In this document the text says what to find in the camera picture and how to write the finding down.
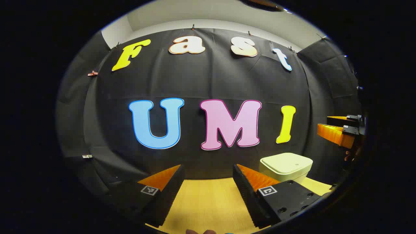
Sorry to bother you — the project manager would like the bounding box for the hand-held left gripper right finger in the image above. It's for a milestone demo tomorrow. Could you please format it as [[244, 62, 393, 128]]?
[[232, 163, 325, 229]]

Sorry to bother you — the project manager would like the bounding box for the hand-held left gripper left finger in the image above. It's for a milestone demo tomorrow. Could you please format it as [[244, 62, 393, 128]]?
[[109, 164, 186, 228]]

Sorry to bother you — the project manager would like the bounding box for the pale green desktop garbage bin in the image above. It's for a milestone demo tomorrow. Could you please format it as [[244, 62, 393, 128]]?
[[259, 153, 313, 184]]

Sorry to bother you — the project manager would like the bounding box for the wooden desktop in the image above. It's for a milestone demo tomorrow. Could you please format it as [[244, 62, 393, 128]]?
[[146, 177, 332, 234]]

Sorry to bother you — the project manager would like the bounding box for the black backdrop cloth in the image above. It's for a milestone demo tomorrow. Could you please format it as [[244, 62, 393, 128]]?
[[55, 28, 363, 202]]

